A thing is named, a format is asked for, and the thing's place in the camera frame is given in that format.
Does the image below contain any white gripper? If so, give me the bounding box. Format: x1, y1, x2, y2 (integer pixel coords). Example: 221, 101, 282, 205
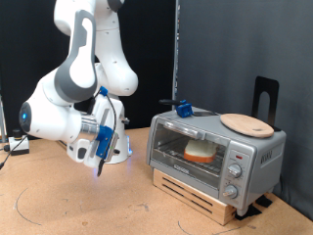
67, 96, 116, 178

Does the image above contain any white bread slice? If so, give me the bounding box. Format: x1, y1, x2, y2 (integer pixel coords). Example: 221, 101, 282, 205
183, 139, 219, 165

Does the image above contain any silver temperature knob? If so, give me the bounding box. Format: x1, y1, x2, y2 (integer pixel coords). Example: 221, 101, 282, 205
227, 163, 244, 179

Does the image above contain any silver toaster oven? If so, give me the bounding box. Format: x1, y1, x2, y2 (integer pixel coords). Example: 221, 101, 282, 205
145, 105, 288, 217

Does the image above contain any grey emergency stop box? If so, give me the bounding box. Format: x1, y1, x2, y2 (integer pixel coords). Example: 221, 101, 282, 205
8, 128, 30, 157

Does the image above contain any wooden block base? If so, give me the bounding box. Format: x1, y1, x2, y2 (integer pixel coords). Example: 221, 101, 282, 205
152, 167, 238, 227

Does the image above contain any metal stand leg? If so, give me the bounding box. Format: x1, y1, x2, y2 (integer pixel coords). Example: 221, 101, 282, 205
0, 96, 8, 144

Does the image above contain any silver timer knob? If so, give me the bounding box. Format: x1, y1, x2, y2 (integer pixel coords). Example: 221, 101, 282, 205
222, 184, 239, 200

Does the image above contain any vertical metal pole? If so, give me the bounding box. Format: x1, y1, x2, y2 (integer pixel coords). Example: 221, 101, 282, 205
171, 0, 181, 106

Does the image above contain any small wooden cutting board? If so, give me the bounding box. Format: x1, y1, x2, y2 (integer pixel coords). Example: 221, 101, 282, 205
219, 113, 275, 139

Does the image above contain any black foam pad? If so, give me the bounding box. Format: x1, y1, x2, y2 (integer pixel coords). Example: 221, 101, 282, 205
255, 194, 274, 209
234, 204, 263, 221

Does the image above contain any black metal bookend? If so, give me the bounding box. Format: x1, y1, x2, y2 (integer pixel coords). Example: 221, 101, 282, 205
251, 75, 282, 132

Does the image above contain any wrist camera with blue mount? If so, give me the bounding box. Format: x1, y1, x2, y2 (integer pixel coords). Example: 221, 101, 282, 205
95, 124, 120, 160

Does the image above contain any black base cable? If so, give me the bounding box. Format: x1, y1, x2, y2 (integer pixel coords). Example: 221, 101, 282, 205
56, 139, 70, 152

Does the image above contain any wire oven rack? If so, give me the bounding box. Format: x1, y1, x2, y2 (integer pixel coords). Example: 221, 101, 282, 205
154, 136, 227, 175

